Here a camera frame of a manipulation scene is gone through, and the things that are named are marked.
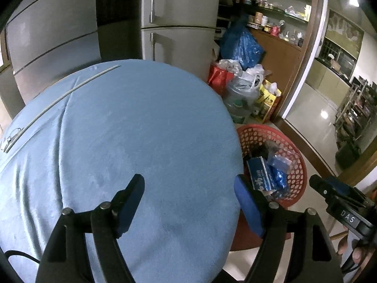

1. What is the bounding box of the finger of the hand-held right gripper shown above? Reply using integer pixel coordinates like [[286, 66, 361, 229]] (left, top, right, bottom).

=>
[[309, 175, 335, 201], [324, 176, 369, 207]]

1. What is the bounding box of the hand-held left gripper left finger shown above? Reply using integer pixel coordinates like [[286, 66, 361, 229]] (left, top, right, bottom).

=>
[[35, 173, 145, 283]]

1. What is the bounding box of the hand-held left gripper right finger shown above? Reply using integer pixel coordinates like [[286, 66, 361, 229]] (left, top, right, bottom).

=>
[[234, 174, 345, 283]]

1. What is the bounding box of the blue and white box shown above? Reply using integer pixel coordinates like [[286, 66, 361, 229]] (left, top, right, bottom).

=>
[[246, 156, 276, 195]]

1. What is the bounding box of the black plastic bag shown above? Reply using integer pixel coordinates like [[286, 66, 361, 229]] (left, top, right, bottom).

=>
[[250, 140, 280, 161]]

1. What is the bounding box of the red mesh basket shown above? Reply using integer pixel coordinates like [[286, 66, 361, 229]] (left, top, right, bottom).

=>
[[236, 124, 307, 208]]

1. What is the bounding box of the person's right hand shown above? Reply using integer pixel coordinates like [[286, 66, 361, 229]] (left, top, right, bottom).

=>
[[337, 236, 373, 269]]

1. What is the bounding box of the dark red stool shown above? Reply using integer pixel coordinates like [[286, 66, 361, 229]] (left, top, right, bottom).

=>
[[228, 203, 292, 252]]

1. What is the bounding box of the dark bag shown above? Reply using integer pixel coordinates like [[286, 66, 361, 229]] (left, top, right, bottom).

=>
[[336, 140, 361, 170]]

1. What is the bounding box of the metal rack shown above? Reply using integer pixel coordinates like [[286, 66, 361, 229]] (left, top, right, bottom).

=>
[[334, 77, 377, 154]]

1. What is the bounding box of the blue tablecloth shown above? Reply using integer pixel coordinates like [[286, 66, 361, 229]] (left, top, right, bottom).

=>
[[0, 60, 245, 283]]

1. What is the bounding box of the yellow paper bag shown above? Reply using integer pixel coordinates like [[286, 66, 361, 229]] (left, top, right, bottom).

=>
[[255, 79, 282, 124]]

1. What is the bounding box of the clear plastic bag bundle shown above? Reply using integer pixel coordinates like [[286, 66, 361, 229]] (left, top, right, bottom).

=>
[[225, 77, 261, 124]]

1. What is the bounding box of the kitchen counter cabinet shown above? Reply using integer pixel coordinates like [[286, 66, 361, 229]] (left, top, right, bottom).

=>
[[306, 59, 354, 98]]

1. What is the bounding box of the white plastic bag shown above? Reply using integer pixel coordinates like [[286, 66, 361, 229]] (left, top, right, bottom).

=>
[[240, 64, 273, 90]]

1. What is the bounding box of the red gift bag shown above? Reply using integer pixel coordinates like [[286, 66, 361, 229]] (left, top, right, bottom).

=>
[[208, 65, 234, 96]]

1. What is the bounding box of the thin grey strip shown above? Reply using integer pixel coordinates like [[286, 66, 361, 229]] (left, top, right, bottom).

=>
[[1, 65, 122, 154]]

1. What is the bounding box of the wooden shelf cabinet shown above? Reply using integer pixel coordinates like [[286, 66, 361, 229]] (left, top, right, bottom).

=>
[[218, 0, 329, 121]]

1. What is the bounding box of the clear crumpled plastic bag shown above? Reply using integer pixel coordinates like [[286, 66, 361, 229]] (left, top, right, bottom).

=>
[[216, 59, 243, 73]]

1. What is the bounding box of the large blue plastic bag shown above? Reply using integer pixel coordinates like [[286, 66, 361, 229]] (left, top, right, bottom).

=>
[[219, 21, 266, 68]]

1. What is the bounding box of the shelf of jars and bottles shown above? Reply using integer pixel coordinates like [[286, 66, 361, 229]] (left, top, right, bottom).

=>
[[221, 0, 314, 48]]

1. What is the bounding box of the grey cabinet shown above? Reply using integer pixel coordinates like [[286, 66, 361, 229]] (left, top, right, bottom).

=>
[[0, 0, 102, 107]]

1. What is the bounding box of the grey refrigerator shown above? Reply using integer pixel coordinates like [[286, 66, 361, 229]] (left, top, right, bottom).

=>
[[140, 0, 221, 83]]

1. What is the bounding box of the black cable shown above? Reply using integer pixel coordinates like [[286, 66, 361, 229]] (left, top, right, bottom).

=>
[[4, 250, 40, 264]]

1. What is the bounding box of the framed wall painting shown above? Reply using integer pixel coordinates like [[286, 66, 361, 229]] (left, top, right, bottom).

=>
[[327, 10, 363, 50]]

